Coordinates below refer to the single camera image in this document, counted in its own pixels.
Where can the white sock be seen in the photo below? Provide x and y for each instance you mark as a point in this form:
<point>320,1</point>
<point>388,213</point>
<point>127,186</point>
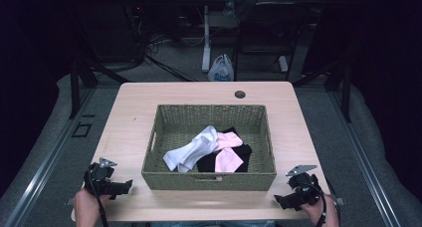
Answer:
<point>202,144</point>
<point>177,155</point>

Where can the person's right hand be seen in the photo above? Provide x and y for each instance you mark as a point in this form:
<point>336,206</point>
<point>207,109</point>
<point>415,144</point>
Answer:
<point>326,208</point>

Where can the black metal stand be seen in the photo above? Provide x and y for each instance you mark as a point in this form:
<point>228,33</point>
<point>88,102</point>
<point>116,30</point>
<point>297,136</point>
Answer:
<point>74,91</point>

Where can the pink sock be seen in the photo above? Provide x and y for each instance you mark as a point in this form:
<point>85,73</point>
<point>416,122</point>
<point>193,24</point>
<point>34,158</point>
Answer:
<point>229,140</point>
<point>227,160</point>

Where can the black chair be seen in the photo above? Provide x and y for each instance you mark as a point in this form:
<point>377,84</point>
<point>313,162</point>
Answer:
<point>265,31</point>

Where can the person's left hand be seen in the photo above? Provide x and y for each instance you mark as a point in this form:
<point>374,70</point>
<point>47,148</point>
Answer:
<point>87,205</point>

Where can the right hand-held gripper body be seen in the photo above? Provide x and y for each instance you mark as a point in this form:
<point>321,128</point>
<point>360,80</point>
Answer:
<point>305,185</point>

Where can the green woven basket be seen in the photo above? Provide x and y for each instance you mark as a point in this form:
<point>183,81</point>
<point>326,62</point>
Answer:
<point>172,144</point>

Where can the white plastic bag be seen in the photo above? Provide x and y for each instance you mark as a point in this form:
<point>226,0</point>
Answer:
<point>220,71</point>

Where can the dark bag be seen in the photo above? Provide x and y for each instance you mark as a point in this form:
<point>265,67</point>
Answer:
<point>244,1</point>

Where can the grey floor rail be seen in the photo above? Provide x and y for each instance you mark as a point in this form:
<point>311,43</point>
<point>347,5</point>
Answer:
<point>46,160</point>
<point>365,160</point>

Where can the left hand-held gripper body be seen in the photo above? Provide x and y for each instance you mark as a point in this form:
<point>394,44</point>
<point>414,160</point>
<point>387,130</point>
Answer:
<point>98,179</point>

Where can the white desk leg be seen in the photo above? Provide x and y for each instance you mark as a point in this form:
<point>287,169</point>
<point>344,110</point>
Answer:
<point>206,38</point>

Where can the black sock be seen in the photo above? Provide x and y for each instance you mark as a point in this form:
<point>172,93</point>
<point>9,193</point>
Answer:
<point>207,162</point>

